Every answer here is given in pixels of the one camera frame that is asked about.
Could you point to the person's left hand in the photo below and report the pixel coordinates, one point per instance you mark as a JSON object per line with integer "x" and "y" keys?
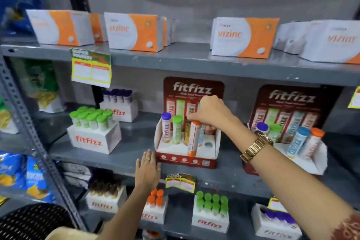
{"x": 146, "y": 175}

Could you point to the person's right hand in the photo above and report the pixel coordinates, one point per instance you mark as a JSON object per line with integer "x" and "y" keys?
{"x": 213, "y": 111}

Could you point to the person's right thumb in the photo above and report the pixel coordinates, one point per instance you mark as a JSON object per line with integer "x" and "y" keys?
{"x": 194, "y": 117}

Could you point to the person's left little finger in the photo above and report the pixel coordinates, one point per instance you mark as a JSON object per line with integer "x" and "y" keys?
{"x": 138, "y": 165}

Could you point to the person's left middle finger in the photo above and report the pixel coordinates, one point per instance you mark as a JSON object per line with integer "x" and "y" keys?
{"x": 153, "y": 161}

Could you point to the orange cap white tablet tube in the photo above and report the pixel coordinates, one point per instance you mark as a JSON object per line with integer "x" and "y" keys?
{"x": 312, "y": 142}
{"x": 194, "y": 140}

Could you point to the person's right forearm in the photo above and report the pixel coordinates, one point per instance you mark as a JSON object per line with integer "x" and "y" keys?
{"x": 295, "y": 186}

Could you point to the person's left forearm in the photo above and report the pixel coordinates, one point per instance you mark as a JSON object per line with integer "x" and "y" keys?
{"x": 123, "y": 217}

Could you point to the brown yellow tablet tube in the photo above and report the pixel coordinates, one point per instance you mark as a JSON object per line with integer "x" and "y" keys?
{"x": 187, "y": 133}

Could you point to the blue print tablet tube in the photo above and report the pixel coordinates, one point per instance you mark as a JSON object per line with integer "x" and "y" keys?
{"x": 201, "y": 135}

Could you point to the green cap tablet tube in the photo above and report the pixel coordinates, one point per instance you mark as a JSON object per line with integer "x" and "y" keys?
{"x": 275, "y": 133}
{"x": 177, "y": 130}

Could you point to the purple cap white tablet tube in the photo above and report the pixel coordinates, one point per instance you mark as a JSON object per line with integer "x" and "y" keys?
{"x": 262, "y": 127}
{"x": 166, "y": 128}

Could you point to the red white tube display box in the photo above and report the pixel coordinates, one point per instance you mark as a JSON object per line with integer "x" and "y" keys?
{"x": 184, "y": 152}
{"x": 295, "y": 100}

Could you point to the yellow green shelf price tag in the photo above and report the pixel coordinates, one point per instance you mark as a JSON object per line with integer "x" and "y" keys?
{"x": 180, "y": 183}
{"x": 91, "y": 69}
{"x": 275, "y": 205}
{"x": 355, "y": 97}

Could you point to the group of orange cap tubes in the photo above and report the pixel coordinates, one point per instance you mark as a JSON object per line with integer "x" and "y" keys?
{"x": 155, "y": 197}

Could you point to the group of brown cap tubes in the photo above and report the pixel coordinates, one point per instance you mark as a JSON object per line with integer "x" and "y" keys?
{"x": 105, "y": 187}

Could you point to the grey metal shelf rack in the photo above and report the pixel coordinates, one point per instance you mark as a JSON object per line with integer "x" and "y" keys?
{"x": 194, "y": 65}

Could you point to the white red print tube box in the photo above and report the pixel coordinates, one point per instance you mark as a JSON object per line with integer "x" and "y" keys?
{"x": 104, "y": 204}
{"x": 90, "y": 141}
{"x": 270, "y": 231}
{"x": 209, "y": 223}
{"x": 153, "y": 214}
{"x": 122, "y": 113}

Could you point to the stack of white packets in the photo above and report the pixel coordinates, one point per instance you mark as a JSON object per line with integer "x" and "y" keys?
{"x": 76, "y": 175}

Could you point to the group of green cap tubes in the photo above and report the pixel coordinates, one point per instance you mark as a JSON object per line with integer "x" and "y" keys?
{"x": 212, "y": 203}
{"x": 91, "y": 119}

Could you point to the gold wristwatch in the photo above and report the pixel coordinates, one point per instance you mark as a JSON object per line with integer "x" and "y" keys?
{"x": 257, "y": 147}

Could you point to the group of purple cap tubes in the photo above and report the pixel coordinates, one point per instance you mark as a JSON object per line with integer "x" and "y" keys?
{"x": 118, "y": 95}
{"x": 279, "y": 216}

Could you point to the orange white tablet carton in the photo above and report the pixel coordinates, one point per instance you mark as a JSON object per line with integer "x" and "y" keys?
{"x": 59, "y": 27}
{"x": 132, "y": 31}
{"x": 97, "y": 27}
{"x": 291, "y": 37}
{"x": 332, "y": 41}
{"x": 242, "y": 37}
{"x": 166, "y": 31}

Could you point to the beige cloth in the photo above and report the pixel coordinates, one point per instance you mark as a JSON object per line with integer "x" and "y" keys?
{"x": 70, "y": 234}

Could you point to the blue yellow chip bag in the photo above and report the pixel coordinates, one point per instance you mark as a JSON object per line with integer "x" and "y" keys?
{"x": 38, "y": 178}
{"x": 11, "y": 169}

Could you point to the blue cap tablet tube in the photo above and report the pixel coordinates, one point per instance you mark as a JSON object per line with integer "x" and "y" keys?
{"x": 298, "y": 141}

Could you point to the black mesh shopping basket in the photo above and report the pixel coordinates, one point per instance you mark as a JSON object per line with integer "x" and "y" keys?
{"x": 31, "y": 223}

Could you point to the green white snack bag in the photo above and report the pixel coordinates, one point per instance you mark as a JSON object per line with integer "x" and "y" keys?
{"x": 43, "y": 85}
{"x": 6, "y": 119}

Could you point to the brown patterned sleeve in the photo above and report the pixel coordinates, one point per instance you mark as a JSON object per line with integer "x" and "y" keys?
{"x": 348, "y": 228}

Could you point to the blue snack bag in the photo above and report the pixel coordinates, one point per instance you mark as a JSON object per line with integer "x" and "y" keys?
{"x": 19, "y": 9}

